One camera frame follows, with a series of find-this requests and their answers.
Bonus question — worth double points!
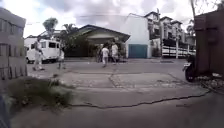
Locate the white railing fence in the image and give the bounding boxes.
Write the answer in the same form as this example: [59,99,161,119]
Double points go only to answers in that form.
[161,45,197,59]

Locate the grey cracked concrete road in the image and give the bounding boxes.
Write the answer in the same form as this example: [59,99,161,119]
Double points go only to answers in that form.
[9,58,224,128]

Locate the grey concrete block wall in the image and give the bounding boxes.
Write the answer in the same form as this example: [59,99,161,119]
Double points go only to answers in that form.
[0,7,28,81]

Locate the dark green hedge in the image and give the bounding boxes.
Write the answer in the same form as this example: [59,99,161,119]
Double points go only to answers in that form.
[60,33,99,58]

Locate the brown wall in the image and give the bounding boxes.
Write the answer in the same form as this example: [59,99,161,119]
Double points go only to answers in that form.
[194,8,224,77]

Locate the patch of grass and weeds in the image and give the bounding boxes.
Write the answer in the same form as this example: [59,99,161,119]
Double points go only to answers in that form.
[8,76,73,109]

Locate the motorcycle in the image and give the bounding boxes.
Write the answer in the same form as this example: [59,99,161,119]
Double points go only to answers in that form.
[181,54,198,83]

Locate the palm tree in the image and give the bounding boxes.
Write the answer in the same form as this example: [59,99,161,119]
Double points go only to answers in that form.
[185,19,196,37]

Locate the white van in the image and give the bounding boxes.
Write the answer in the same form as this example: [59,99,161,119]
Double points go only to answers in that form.
[25,38,62,64]

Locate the white building with blue gate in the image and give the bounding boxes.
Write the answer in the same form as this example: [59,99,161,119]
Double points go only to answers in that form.
[109,13,153,60]

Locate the house with dark roof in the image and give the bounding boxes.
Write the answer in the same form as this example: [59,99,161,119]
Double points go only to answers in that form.
[68,24,131,60]

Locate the group of palm trees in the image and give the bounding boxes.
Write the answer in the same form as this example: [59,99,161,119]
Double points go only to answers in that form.
[42,17,79,40]

